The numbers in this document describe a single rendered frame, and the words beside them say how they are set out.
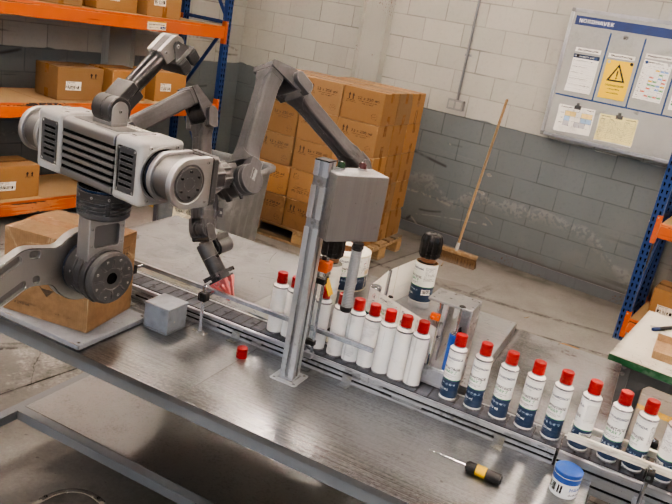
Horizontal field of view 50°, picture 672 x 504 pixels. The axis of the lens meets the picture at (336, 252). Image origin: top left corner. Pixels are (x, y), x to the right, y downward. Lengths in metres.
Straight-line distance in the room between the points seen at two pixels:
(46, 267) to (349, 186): 0.81
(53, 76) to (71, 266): 4.09
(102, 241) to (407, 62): 5.41
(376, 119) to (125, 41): 2.70
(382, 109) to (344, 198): 3.58
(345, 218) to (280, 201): 4.06
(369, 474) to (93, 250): 0.89
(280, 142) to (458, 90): 1.79
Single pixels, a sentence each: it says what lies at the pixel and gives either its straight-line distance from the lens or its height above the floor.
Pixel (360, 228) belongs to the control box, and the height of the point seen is 1.33.
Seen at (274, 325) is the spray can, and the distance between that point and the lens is 2.30.
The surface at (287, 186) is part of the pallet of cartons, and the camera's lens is 5.96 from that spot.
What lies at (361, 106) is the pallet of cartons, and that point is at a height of 1.26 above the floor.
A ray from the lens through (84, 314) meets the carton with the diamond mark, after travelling 2.25.
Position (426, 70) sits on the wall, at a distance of 6.95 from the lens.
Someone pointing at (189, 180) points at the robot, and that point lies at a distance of 1.67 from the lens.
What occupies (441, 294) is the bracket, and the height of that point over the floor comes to 1.14.
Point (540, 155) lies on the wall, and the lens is 6.51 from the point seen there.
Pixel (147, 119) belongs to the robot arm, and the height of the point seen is 1.48.
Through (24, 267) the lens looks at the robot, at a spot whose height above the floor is 1.16.
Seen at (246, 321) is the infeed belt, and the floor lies 0.88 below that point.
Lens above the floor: 1.86
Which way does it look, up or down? 18 degrees down
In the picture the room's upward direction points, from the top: 10 degrees clockwise
